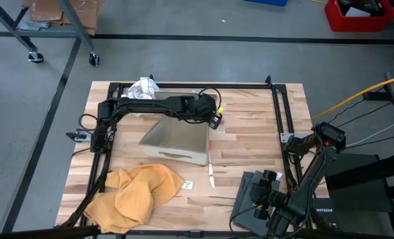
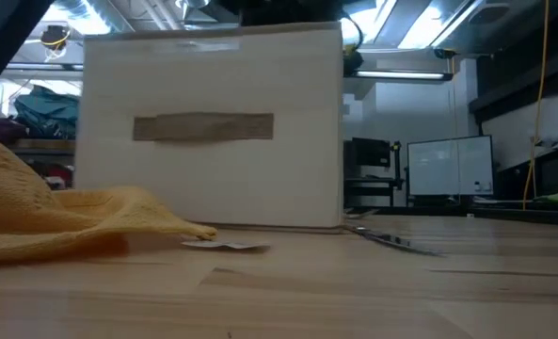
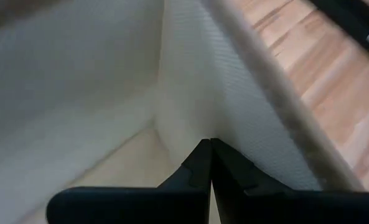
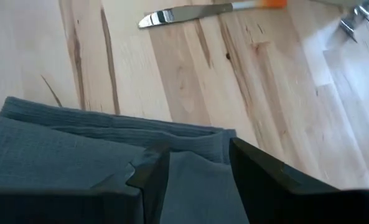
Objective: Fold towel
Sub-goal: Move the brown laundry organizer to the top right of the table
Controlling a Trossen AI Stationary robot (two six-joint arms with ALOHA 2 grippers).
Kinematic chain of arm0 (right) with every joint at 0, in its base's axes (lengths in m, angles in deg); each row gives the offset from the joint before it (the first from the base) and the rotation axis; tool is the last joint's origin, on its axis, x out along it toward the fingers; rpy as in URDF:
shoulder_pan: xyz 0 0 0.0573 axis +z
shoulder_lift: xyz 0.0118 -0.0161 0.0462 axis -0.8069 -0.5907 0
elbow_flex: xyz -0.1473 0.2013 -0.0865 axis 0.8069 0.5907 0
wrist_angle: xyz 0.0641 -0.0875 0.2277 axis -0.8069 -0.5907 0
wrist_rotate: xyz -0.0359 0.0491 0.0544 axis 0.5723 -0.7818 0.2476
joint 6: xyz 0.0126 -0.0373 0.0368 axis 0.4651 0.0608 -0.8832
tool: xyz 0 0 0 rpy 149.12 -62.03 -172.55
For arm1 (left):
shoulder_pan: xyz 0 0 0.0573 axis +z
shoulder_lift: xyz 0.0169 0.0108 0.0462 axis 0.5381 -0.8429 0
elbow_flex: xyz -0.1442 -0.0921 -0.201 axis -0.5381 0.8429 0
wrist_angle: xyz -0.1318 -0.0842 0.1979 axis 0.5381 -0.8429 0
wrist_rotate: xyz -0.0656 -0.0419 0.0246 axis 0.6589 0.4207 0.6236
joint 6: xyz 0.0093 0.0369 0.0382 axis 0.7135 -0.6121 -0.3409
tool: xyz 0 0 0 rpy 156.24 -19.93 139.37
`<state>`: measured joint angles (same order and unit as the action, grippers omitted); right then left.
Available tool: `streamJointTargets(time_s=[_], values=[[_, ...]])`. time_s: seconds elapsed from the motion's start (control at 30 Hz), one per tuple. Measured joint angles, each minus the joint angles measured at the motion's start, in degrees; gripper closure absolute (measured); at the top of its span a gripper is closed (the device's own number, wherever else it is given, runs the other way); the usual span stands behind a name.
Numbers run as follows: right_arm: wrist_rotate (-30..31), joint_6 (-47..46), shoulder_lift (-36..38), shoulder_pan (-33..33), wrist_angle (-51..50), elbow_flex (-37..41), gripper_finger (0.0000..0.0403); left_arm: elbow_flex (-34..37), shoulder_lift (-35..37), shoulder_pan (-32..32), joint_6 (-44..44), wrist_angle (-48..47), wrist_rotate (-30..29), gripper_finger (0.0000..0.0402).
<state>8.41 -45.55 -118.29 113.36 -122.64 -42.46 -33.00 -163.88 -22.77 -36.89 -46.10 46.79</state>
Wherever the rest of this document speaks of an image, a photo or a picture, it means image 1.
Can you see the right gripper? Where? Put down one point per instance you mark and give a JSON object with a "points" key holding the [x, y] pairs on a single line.
{"points": [[268, 199]]}

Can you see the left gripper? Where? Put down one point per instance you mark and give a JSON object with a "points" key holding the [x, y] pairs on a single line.
{"points": [[203, 108]]}

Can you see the dark grey towel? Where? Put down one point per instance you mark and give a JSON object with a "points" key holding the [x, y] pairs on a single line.
{"points": [[246, 199]]}

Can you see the beige fabric storage box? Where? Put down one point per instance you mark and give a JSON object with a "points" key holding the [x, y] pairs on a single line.
{"points": [[176, 136]]}

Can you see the orange-tipped thin stick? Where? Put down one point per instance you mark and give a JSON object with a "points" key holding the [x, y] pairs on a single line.
{"points": [[211, 176]]}

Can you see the white red checked towel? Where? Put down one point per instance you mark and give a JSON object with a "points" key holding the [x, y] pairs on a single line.
{"points": [[143, 89]]}

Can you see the yellow orange towel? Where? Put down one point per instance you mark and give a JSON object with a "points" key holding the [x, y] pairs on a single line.
{"points": [[140, 196]]}

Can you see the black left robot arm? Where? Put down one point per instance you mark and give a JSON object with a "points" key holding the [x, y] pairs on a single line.
{"points": [[143, 106]]}

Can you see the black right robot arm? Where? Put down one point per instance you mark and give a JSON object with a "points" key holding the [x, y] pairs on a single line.
{"points": [[313, 172]]}

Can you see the white handwritten towel tag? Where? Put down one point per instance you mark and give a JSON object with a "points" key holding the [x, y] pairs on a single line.
{"points": [[279, 176]]}

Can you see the white printed towel tag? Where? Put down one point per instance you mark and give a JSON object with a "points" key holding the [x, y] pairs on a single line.
{"points": [[187, 185]]}

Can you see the black Netgear box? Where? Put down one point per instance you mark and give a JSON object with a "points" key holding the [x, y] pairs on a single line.
{"points": [[324, 212]]}

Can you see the black desk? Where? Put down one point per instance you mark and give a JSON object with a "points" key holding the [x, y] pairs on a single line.
{"points": [[356, 179]]}

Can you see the blue bin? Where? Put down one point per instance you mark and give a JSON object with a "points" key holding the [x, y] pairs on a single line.
{"points": [[266, 2]]}

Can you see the black table clamp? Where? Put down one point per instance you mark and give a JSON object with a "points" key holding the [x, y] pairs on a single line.
{"points": [[77, 136]]}

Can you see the grey metal rolling cart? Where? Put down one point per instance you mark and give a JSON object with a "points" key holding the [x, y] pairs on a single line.
{"points": [[73, 20]]}

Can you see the red plastic bin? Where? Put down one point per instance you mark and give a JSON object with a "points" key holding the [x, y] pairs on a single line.
{"points": [[336, 23]]}

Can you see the brown cardboard sheets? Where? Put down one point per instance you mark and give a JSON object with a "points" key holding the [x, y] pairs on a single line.
{"points": [[47, 11]]}

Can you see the black device in bin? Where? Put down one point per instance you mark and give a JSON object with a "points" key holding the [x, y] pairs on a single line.
{"points": [[366, 5]]}

